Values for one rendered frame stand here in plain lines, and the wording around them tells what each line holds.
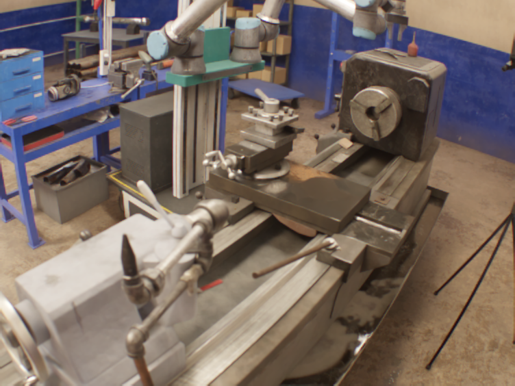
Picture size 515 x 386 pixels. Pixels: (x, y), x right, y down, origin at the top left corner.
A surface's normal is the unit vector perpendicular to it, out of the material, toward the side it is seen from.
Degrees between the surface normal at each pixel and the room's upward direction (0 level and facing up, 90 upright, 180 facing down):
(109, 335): 70
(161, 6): 90
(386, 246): 0
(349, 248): 0
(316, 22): 90
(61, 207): 90
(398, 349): 0
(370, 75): 90
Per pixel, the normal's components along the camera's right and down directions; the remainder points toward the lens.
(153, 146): 0.77, 0.33
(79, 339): 0.81, 0.07
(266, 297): 0.66, -0.37
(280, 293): 0.06, -0.90
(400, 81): -0.58, 0.33
